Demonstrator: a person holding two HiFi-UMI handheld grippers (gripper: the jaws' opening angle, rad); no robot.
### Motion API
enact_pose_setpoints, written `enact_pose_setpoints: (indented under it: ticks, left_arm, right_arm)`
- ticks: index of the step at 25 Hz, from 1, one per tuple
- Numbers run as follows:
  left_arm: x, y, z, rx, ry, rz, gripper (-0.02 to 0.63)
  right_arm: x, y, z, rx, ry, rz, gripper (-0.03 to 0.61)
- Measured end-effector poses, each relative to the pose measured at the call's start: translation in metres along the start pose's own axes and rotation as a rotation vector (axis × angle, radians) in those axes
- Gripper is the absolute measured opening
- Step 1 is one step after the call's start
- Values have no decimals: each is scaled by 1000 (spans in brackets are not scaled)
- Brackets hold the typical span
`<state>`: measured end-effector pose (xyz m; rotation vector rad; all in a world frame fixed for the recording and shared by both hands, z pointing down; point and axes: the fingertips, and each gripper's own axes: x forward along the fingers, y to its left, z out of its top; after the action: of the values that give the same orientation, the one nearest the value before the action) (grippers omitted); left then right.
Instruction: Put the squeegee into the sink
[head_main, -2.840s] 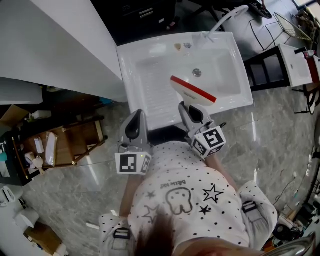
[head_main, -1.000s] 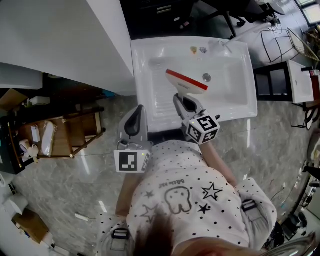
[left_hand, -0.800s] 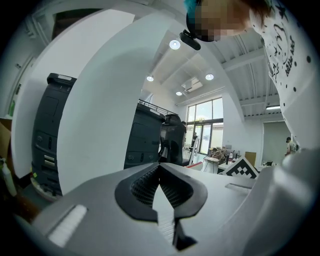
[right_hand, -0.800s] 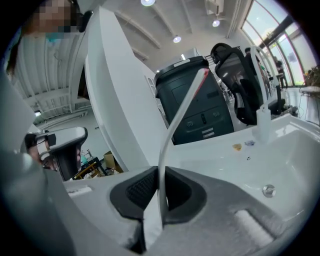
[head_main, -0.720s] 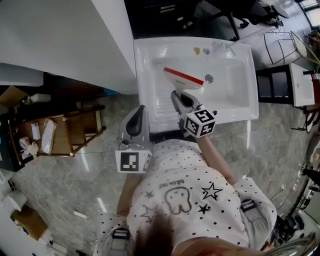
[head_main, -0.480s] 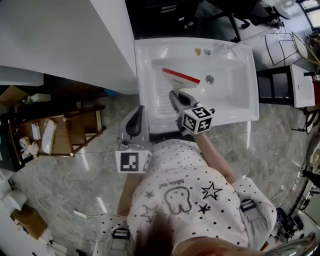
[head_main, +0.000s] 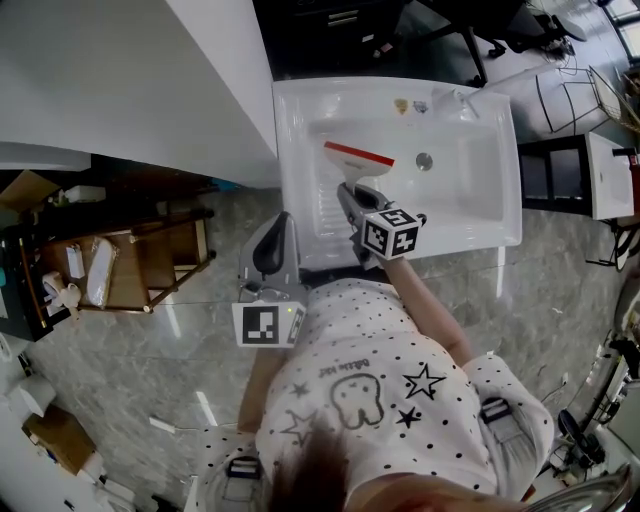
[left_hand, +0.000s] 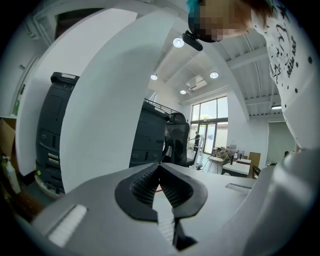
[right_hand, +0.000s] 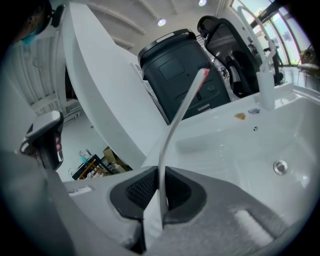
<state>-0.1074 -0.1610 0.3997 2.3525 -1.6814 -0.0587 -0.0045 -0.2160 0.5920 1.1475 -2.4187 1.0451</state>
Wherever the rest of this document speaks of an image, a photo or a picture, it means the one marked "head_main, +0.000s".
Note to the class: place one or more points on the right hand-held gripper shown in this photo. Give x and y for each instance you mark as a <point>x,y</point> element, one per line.
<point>390,232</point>

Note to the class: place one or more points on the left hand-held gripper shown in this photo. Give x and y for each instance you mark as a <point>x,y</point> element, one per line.
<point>265,320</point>

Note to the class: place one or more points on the white squeegee with red blade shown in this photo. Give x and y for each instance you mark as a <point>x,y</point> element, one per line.
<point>357,165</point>

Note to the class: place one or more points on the white ceramic sink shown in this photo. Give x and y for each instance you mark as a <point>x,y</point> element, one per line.
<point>450,200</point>

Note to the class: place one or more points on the person's left forearm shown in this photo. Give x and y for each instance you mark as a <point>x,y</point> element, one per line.
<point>255,390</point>

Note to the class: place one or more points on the person's right forearm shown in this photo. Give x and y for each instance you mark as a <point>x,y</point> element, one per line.
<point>425,310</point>

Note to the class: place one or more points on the yellow sticker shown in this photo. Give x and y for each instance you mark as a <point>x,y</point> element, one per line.
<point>400,106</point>

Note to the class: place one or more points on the grey sticker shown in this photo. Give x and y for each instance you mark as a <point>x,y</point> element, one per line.
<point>421,106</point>

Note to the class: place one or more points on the person's white dotted shirt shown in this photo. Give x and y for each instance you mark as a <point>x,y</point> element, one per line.
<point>360,340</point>

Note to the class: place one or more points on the white faucet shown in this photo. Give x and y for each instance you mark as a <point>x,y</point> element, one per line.
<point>445,100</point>

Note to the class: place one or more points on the wooden cart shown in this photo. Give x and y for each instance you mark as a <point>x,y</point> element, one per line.
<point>135,260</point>

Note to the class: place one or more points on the long white packet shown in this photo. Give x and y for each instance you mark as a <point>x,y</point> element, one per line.
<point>100,275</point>

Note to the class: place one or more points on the small white box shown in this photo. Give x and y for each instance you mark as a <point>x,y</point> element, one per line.
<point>75,260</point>

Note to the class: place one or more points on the white power adapter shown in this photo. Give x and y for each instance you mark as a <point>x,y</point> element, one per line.
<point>162,425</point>

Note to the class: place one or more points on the small white jug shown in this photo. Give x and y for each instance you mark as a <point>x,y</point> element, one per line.
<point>65,295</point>

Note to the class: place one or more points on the white partition panel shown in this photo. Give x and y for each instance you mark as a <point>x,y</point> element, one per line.
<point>45,156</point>
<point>150,75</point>

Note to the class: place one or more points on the small white sink basin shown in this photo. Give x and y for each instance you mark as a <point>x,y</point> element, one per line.
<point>607,180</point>

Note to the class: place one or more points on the open cardboard box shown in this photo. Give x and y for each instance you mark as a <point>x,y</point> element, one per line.
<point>27,187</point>

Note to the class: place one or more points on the black side table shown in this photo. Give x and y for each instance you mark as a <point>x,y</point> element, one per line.
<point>20,300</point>

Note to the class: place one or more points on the black metal stool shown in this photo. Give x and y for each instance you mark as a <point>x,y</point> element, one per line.
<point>622,240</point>

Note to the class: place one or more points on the black faucet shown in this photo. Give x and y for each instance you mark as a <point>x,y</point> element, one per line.
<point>622,151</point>

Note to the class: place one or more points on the white red spray bottle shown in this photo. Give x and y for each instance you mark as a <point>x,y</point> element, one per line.
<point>635,160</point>

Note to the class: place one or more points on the white cylinder container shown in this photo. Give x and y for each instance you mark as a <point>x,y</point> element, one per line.
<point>32,397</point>

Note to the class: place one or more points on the closed cardboard box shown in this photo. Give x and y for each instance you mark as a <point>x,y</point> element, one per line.
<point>60,440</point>

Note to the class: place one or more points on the person's face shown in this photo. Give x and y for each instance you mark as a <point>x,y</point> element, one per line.
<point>440,495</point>

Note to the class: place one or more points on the black round appliance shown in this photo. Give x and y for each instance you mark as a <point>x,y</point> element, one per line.
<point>570,425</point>

